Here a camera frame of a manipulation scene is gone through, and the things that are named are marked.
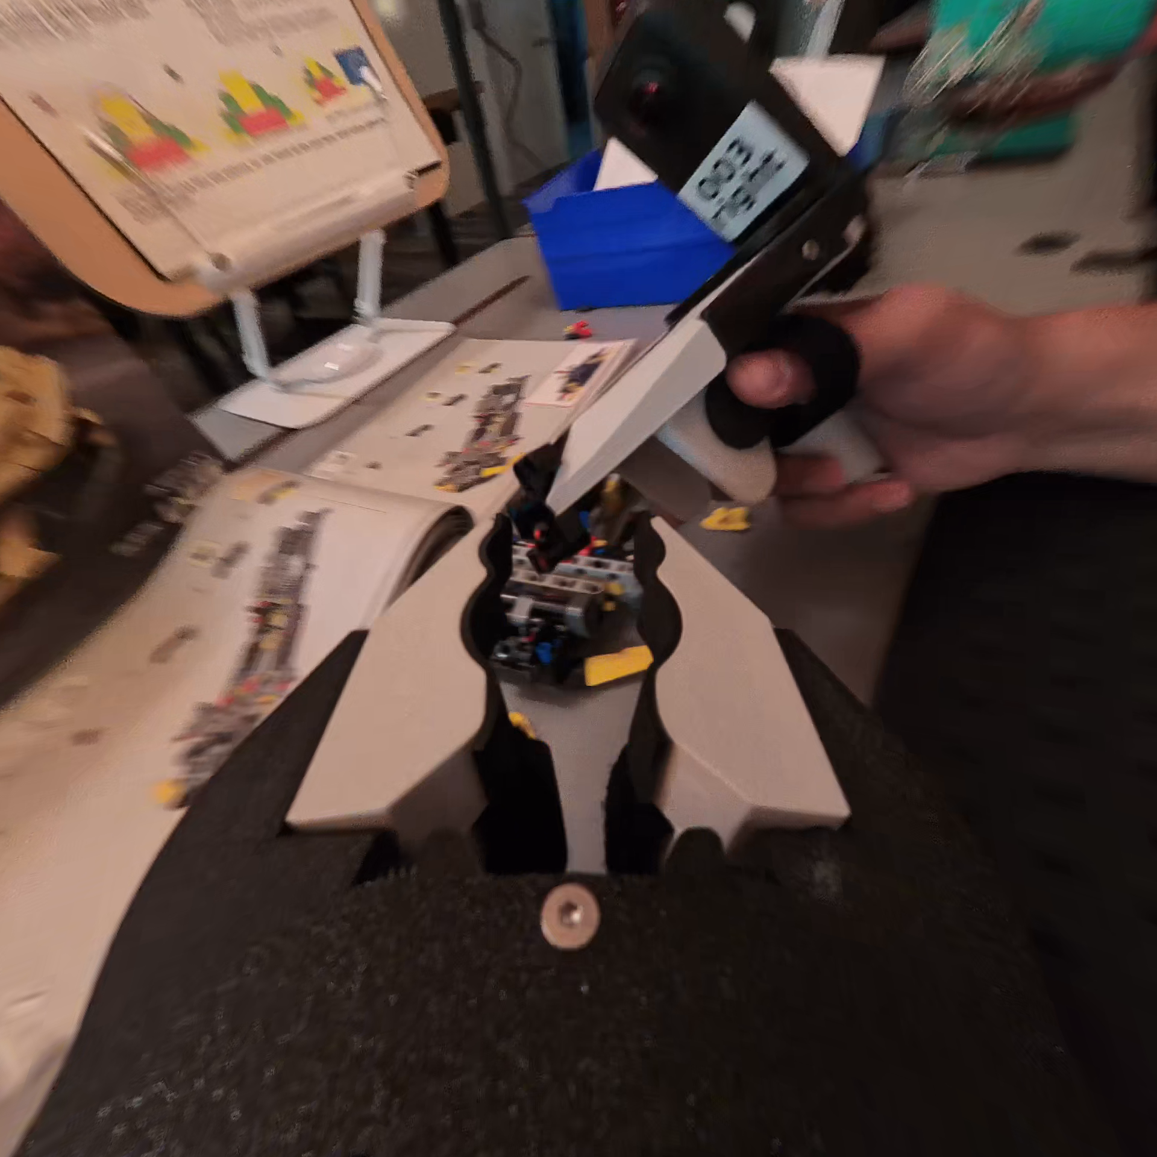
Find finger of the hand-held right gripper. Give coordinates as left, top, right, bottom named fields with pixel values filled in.
left=543, top=317, right=729, bottom=517
left=621, top=434, right=718, bottom=522

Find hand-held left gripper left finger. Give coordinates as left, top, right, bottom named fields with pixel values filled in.
left=284, top=515, right=514, bottom=857

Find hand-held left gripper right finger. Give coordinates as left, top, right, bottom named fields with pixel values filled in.
left=632, top=515, right=853, bottom=856

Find lego car chassis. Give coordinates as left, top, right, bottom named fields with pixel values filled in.
left=488, top=480, right=656, bottom=690

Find person's right forearm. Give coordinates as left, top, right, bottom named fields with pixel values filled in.
left=1022, top=303, right=1157, bottom=481

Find lego instruction booklet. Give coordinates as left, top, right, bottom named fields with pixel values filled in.
left=0, top=336, right=638, bottom=1149

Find lego set box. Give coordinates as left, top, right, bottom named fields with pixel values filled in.
left=0, top=199, right=227, bottom=707

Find person's right hand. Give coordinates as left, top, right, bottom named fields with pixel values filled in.
left=723, top=284, right=1041, bottom=531

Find blue plastic bin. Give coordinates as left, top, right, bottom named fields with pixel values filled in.
left=525, top=149, right=738, bottom=310

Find white paper bags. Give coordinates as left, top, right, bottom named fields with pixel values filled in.
left=592, top=54, right=887, bottom=192

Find white stand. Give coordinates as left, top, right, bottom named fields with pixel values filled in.
left=194, top=230, right=456, bottom=430

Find teal tote bag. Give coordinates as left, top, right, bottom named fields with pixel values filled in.
left=904, top=0, right=1157, bottom=168

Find instruction sheet on white stand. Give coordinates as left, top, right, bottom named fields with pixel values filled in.
left=0, top=0, right=450, bottom=319

